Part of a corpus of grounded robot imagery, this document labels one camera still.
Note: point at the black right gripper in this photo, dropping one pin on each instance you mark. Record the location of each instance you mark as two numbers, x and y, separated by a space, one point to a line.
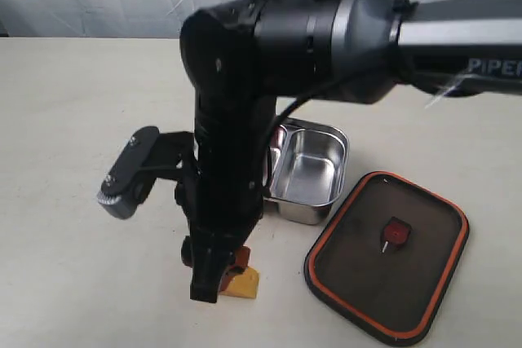
225 197

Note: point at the yellow toy cheese wedge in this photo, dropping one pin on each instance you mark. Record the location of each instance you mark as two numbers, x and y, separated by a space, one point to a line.
244 285

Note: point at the steel two-compartment lunch box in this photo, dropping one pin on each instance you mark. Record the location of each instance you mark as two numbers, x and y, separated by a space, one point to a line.
309 162

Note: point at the dark transparent lid orange seal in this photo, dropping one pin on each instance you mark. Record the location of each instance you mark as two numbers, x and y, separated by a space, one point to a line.
387 256

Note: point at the red toy sausage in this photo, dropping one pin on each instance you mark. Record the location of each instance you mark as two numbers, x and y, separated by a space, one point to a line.
213 266

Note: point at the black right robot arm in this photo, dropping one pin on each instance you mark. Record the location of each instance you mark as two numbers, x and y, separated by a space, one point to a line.
241 56

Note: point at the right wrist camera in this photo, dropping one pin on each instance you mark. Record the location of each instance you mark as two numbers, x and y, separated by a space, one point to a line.
120 190

